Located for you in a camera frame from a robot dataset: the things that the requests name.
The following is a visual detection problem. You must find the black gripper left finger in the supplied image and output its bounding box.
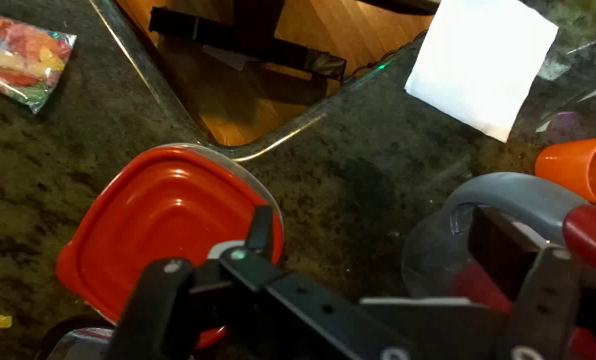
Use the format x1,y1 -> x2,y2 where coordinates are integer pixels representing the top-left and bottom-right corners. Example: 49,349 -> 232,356
105,206 -> 274,360

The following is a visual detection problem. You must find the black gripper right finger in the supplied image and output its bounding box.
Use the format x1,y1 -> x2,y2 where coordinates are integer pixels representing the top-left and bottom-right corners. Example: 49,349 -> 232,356
494,247 -> 580,360

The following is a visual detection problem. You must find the red plastic container lid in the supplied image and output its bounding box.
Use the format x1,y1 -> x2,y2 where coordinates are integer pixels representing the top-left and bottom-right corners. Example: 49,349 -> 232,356
57,143 -> 284,324

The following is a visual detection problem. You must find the clear bag of candy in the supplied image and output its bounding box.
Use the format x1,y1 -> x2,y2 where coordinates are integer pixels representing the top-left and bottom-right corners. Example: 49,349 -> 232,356
0,15 -> 79,114

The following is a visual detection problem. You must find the clear water filter pitcher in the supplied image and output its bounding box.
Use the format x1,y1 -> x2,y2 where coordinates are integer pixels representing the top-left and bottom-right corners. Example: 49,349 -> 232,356
402,172 -> 596,360

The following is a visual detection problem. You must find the orange plastic cup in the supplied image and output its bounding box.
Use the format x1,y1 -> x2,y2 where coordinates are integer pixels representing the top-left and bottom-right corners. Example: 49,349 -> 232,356
534,138 -> 596,203

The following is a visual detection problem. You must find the white paper napkin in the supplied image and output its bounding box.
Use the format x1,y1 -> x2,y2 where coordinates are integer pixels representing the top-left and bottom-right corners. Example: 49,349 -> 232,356
404,0 -> 558,142

